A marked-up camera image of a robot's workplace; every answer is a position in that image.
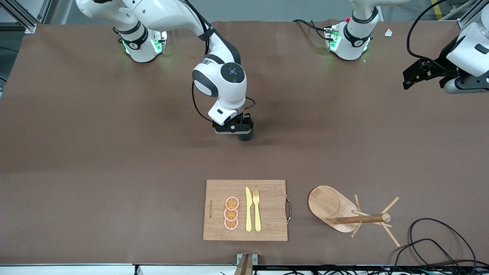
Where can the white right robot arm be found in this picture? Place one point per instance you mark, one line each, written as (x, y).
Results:
(225, 84)

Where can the aluminium frame profile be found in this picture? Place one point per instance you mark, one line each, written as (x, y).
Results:
(25, 23)
(468, 13)

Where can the brown table mat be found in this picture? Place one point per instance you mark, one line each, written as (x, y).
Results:
(114, 172)

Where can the wooden mug tree stand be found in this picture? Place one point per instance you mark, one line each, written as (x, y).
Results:
(330, 206)

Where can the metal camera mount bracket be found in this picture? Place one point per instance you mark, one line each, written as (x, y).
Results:
(246, 267)

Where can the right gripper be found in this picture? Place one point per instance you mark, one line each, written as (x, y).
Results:
(245, 135)

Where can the yellow plastic fork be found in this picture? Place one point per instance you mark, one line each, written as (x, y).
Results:
(257, 214)

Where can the teal ribbed cup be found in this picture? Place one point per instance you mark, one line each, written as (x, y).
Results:
(246, 136)

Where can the yellow plastic knife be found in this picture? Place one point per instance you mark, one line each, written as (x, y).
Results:
(248, 214)

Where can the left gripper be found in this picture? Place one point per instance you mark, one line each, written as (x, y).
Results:
(439, 65)

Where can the orange slice toy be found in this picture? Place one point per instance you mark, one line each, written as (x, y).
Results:
(232, 203)

